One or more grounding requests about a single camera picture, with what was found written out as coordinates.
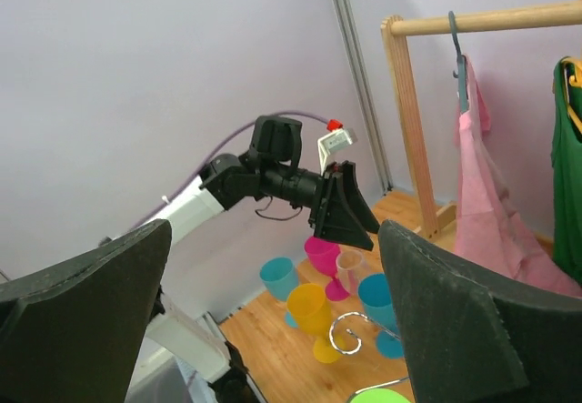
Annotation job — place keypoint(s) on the clear wine glass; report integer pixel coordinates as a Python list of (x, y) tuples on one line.
[(352, 268)]

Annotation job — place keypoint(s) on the yellow clothes hanger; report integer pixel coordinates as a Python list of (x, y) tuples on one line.
[(571, 71)]

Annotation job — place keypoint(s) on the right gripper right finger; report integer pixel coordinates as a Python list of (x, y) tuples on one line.
[(472, 335)]

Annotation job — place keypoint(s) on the pink t-shirt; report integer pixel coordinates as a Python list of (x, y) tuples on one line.
[(490, 231)]

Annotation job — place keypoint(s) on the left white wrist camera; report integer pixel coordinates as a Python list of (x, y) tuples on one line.
[(337, 138)]

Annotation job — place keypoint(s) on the green plastic wine glass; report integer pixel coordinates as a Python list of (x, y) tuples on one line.
[(378, 395)]

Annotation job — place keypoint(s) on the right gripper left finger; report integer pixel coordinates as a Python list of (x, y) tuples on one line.
[(72, 332)]

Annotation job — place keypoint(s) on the magenta plastic wine glass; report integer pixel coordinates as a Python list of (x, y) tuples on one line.
[(322, 255)]

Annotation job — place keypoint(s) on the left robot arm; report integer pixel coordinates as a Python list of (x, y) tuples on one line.
[(268, 168)]

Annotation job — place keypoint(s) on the blue wine glass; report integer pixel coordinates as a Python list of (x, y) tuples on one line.
[(374, 294), (280, 277)]

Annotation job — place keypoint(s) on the green tank top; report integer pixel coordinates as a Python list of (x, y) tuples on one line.
[(566, 164)]

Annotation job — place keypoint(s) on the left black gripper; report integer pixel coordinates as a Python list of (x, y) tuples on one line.
[(340, 213)]

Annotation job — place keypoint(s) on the aluminium frame rail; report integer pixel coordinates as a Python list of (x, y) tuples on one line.
[(348, 30)]

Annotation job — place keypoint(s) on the grey clothes hanger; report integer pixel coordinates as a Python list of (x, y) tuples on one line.
[(461, 73)]

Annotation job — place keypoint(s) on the yellow plastic wine glass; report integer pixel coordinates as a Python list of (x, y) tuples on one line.
[(309, 307)]

